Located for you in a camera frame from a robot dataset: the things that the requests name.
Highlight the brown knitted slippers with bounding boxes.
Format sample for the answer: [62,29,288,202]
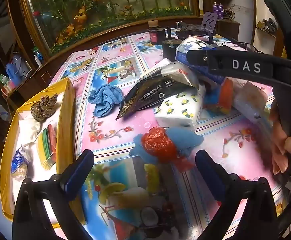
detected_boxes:
[31,93,59,123]

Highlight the blue terry towel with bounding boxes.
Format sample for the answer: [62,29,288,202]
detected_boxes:
[88,84,124,117]

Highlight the pink tissue pack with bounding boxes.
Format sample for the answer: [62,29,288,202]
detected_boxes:
[232,80,276,130]

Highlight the dark wooden cabinet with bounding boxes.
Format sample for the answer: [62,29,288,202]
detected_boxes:
[215,19,241,40]

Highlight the black foil packet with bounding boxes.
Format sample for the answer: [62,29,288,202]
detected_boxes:
[116,61,201,120]

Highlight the purple phone stand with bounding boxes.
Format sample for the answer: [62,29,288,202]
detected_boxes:
[201,11,218,34]

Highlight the red plastic bag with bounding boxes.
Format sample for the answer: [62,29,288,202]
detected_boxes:
[141,127,194,173]

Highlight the flower display glass case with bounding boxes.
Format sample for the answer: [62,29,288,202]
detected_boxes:
[21,0,201,55]

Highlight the lemon print tissue pack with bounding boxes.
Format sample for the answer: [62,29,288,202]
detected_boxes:
[154,84,206,132]

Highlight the printed tablecloth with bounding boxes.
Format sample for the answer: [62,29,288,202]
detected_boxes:
[36,30,289,240]

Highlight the pack of coloured strips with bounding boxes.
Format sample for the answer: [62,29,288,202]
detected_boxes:
[37,124,58,170]

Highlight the orange sponge pack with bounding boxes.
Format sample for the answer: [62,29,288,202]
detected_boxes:
[203,79,236,115]

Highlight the yellow-edged white box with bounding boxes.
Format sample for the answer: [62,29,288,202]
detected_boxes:
[0,77,87,224]

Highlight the black device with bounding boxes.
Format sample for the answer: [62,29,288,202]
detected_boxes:
[177,21,216,40]

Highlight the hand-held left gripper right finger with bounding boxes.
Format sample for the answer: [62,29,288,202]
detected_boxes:
[195,149,279,240]

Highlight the black cylindrical motor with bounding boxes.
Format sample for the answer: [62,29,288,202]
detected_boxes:
[162,27,183,60]

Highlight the blue soft cloth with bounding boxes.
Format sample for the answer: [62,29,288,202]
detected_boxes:
[130,127,204,164]

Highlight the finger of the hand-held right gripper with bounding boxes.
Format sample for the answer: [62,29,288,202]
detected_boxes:
[184,46,291,89]

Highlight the person's right hand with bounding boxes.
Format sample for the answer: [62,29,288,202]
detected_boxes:
[269,100,291,176]

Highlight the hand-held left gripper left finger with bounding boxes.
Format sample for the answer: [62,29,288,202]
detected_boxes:
[12,149,95,240]

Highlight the white cloth in box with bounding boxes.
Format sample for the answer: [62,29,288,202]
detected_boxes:
[21,119,42,145]

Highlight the blue flowered tissue pack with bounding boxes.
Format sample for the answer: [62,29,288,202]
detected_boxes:
[175,36,227,84]

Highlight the blue plastic jug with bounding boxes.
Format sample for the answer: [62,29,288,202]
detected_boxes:
[6,52,32,85]

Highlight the clear bag with blue print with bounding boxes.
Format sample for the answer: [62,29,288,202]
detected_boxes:
[11,148,30,180]

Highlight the small black motor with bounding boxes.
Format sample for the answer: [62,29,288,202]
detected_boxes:
[148,19,164,46]

